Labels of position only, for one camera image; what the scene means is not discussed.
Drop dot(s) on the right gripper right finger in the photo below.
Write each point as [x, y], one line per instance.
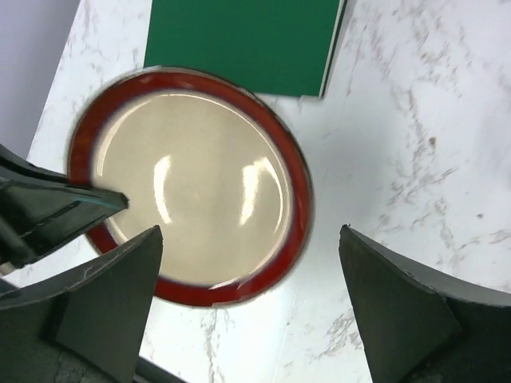
[418, 324]

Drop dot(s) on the green board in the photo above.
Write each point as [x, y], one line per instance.
[279, 47]

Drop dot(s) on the dark red plate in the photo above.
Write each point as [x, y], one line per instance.
[212, 166]

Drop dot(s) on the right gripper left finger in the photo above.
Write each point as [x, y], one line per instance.
[85, 324]

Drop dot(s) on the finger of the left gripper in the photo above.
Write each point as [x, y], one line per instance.
[17, 171]
[38, 217]

